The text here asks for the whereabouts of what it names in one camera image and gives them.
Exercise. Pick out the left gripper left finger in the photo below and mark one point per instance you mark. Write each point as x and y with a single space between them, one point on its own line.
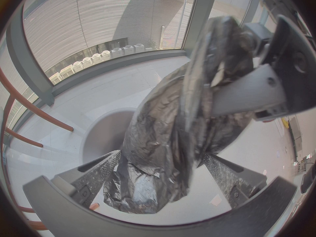
98 174

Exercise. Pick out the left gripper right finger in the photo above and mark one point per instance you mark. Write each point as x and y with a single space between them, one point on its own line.
229 179

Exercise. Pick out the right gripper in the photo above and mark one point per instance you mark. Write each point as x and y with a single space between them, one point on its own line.
296 58

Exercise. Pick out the black plastic bag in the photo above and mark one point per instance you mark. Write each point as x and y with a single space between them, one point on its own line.
167 122

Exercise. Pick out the pale grey trash bin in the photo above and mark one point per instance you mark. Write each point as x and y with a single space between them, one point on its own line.
106 132

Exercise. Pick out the wooden chair cream cushions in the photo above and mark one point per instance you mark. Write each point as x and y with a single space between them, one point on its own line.
32 107

